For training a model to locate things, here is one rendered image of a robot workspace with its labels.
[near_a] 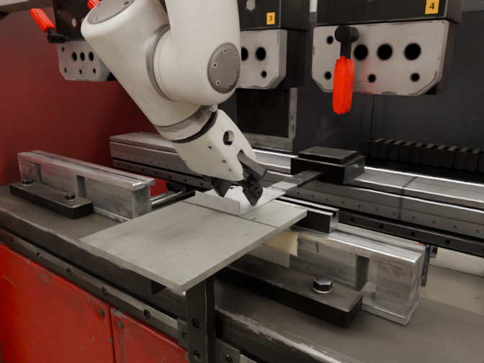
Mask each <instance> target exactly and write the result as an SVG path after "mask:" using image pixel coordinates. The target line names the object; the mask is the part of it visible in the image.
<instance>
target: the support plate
mask: <svg viewBox="0 0 484 363"><path fill-rule="evenodd" d="M306 216H307V210H304V209H300V208H297V207H292V206H288V205H283V204H279V203H276V202H268V203H266V204H265V205H262V206H260V207H257V208H256V209H254V210H252V211H250V212H247V213H246V214H244V215H242V216H240V217H243V218H248V219H250V220H251V219H253V218H256V219H255V221H258V222H261V223H266V224H269V225H273V226H276V227H278V228H274V227H271V226H268V225H263V224H261V223H256V222H253V221H250V220H245V219H243V218H238V217H235V216H232V215H227V214H225V213H221V212H217V211H214V210H209V209H207V208H203V207H199V206H196V205H191V204H189V203H186V202H177V203H175V204H172V205H169V206H167V207H164V208H161V209H159V210H156V211H153V212H150V213H148V214H145V215H142V216H140V217H138V218H134V219H132V220H129V221H126V222H124V223H120V224H119V225H115V226H113V227H111V228H108V229H105V230H101V231H99V232H97V233H94V234H91V235H89V236H86V237H83V238H80V239H79V246H80V247H82V248H85V249H87V250H89V251H91V252H93V253H95V254H98V255H100V256H102V257H104V258H106V259H109V260H110V261H113V262H114V263H117V264H119V265H121V266H123V267H126V268H128V269H130V270H132V271H134V272H137V273H139V274H141V275H143V276H144V277H147V278H149V279H152V280H153V281H155V282H158V283H160V284H162V285H164V286H167V287H169V288H171V289H173V290H175V291H177V292H180V293H183V292H185V291H187V290H188V289H190V288H191V287H193V286H195V285H196V284H198V283H200V282H201V281H203V280H204V279H206V278H208V277H209V276H211V275H212V274H214V273H216V272H217V271H219V270H221V269H222V268H223V267H225V266H227V265H229V264H230V263H232V262H233V261H235V260H236V259H238V258H240V257H242V256H243V255H244V254H247V253H248V252H249V251H251V250H253V249H254V248H256V247H257V246H259V245H261V244H262V243H264V242H265V241H268V240H269V239H270V238H272V237H274V236H275V235H277V234H278V233H280V232H282V231H283V230H285V229H286V228H288V227H290V226H291V225H293V224H295V223H296V222H297V221H299V220H301V219H303V218H304V217H306Z"/></svg>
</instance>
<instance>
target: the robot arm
mask: <svg viewBox="0 0 484 363"><path fill-rule="evenodd" d="M165 3H166V8H167V12H168V14H167V13H166V11H165V10H164V8H163V7H162V5H161V3H160V1H159V0H102V1H100V2H99V3H98V4H97V5H96V6H95V7H94V8H93V9H92V10H91V11H90V12H89V13H88V14H87V15H86V17H85V19H84V21H83V23H82V25H81V34H82V35H83V37H84V38H85V40H86V41H87V42H88V44H90V46H91V47H92V48H93V50H94V51H95V52H96V54H97V55H98V56H99V57H100V58H101V60H102V61H103V62H104V64H105V65H106V66H107V67H108V69H109V70H110V71H111V72H112V74H113V75H114V76H115V78H116V79H117V80H118V81H119V82H120V84H121V85H122V87H123V88H124V89H125V91H126V92H127V93H128V94H129V95H130V96H131V98H132V99H133V101H134V102H135V103H136V104H137V105H138V106H139V108H140V109H141V110H142V112H143V113H144V115H145V116H146V117H147V118H148V119H149V120H150V122H151V123H152V124H153V126H154V127H155V128H156V129H157V131H158V132H159V133H160V134H161V136H162V137H164V138H165V139H168V140H170V142H171V144H172V145H173V147H174V148H175V150H176V152H177V153H178V154H179V156H180V157H181V159H182V161H183V162H185V164H186V165H187V166H188V167H189V168H190V169H191V170H193V171H194V172H196V173H198V174H201V175H202V177H203V179H204V180H205V181H206V182H210V186H211V187H212V188H213V189H214V190H215V192H216V193H217V195H218V196H219V197H224V196H225V195H226V193H227V192H228V190H229V188H230V186H231V184H232V183H231V181H236V182H237V183H238V184H239V185H240V186H241V187H242V188H243V190H242V192H243V194H244V195H245V197H246V199H247V200H248V201H249V202H250V204H251V205H252V206H255V205H256V203H257V202H258V200H259V199H260V198H261V196H262V193H263V188H262V187H261V185H260V183H259V181H260V180H262V179H263V178H264V176H265V174H266V173H267V170H266V169H265V168H264V167H262V166H260V165H259V164H258V163H257V162H255V161H254V160H255V158H256V155H255V153H254V151H253V149H252V147H251V146H250V145H249V143H248V141H247V140H246V139H245V137H244V136H243V134H242V132H241V131H240V130H239V129H238V127H237V126H236V125H235V123H234V122H233V121H232V120H231V119H230V118H229V116H227V114H226V113H224V111H222V110H220V109H218V104H220V103H222V102H224V101H226V100H227V99H228V98H230V97H231V96H232V94H233V93H234V91H235V90H236V87H237V85H238V81H239V78H240V72H241V34H240V24H239V16H238V2H237V0H165ZM244 172H246V173H247V174H248V175H249V176H248V178H247V179H246V180H244V179H243V174H244Z"/></svg>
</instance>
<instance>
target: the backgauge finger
mask: <svg viewBox="0 0 484 363"><path fill-rule="evenodd" d="M365 158H366V157H365V156H359V155H357V152H356V151H348V150H342V149H336V148H326V147H320V146H315V147H312V148H309V149H306V150H304V151H300V152H299V153H298V156H295V157H292V158H291V159H290V175H292V176H291V177H290V178H287V179H285V180H282V181H280V182H277V183H276V184H273V185H271V186H269V187H267V189H273V190H277V191H280V192H286V194H287V193H289V192H292V191H294V190H296V189H298V188H300V187H302V186H304V185H306V184H308V183H310V182H312V181H314V180H319V181H323V182H330V183H334V184H342V185H344V184H346V183H348V182H350V181H351V180H352V179H355V178H357V177H358V176H360V175H362V174H363V173H364V167H365Z"/></svg>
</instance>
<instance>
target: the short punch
mask: <svg viewBox="0 0 484 363"><path fill-rule="evenodd" d="M296 113H297V88H288V89H246V88H236V126H237V127H238V129H239V130H240V131H241V132H242V134H243V136H244V137H245V139H246V140H247V141H248V143H249V145H250V146H254V147H260V148H268V149H274V150H279V151H289V152H292V139H293V138H295V132H296Z"/></svg>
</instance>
